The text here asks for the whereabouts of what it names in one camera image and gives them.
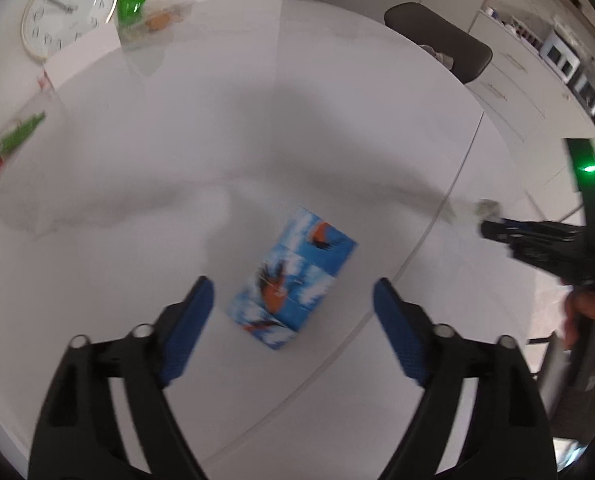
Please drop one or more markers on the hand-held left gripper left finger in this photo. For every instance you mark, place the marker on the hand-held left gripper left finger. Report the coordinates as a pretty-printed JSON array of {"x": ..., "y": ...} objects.
[{"x": 187, "y": 330}]

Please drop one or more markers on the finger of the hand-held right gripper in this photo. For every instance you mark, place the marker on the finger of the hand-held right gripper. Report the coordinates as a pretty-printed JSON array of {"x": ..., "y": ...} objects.
[
  {"x": 552, "y": 256},
  {"x": 527, "y": 231}
]

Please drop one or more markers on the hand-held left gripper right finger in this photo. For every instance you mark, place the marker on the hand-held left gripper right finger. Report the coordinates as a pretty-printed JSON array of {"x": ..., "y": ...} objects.
[{"x": 397, "y": 332}]

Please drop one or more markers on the blue picture cube block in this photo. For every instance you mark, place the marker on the blue picture cube block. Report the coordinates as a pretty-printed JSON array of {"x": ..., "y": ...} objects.
[{"x": 297, "y": 280}]

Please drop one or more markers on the white drawer cabinet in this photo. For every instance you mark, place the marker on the white drawer cabinet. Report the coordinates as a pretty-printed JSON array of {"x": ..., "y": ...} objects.
[{"x": 517, "y": 90}]

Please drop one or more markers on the silver countertop appliance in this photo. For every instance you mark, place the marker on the silver countertop appliance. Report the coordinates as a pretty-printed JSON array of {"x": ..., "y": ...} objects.
[{"x": 590, "y": 91}]

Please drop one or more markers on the white countertop appliance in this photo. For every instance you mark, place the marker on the white countertop appliance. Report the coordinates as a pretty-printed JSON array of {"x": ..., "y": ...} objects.
[{"x": 560, "y": 54}]

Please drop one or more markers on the beige cloth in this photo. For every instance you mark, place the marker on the beige cloth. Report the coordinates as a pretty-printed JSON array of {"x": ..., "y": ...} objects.
[{"x": 440, "y": 55}]

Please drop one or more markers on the row of small containers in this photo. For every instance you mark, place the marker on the row of small containers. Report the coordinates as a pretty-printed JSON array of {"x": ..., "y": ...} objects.
[{"x": 507, "y": 22}]

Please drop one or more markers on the dark grey chair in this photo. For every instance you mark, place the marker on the dark grey chair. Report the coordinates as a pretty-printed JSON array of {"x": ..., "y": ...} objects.
[{"x": 442, "y": 35}]

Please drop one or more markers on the white paper card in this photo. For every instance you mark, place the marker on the white paper card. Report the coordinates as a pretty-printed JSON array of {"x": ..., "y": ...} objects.
[{"x": 82, "y": 55}]

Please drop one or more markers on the clear bag with snack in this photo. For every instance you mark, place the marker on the clear bag with snack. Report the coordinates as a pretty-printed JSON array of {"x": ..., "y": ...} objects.
[{"x": 160, "y": 20}]

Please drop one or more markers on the green snack packet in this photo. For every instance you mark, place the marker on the green snack packet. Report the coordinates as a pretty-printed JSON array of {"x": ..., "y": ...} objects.
[{"x": 132, "y": 2}]

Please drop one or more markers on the white round wall clock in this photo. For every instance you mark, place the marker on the white round wall clock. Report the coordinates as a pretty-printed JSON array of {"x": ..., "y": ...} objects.
[{"x": 69, "y": 7}]

